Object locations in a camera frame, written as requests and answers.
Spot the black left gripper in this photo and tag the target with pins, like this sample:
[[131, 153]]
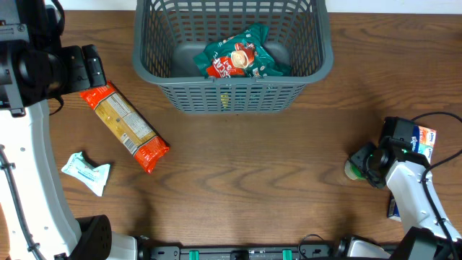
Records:
[[78, 78]]

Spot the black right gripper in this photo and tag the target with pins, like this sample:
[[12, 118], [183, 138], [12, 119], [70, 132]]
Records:
[[362, 159]]

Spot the green lidded seasoning jar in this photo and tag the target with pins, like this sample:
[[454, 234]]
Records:
[[352, 171]]

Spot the grey plastic lattice basket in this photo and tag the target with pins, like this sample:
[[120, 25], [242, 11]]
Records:
[[169, 34]]

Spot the green Nescafe coffee bag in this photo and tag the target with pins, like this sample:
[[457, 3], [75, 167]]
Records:
[[241, 55]]

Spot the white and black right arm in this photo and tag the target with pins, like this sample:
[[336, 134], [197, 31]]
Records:
[[400, 161]]

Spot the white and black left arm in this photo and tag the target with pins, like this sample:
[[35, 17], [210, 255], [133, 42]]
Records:
[[36, 68]]

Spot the multicolour tissue pack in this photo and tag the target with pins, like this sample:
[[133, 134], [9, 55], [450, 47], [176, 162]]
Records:
[[423, 141]]

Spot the orange spaghetti packet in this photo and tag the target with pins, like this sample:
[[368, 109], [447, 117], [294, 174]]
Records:
[[126, 123]]

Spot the small teal white sachet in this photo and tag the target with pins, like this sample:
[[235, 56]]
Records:
[[95, 178]]

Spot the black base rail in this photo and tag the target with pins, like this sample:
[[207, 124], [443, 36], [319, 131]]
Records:
[[309, 251]]

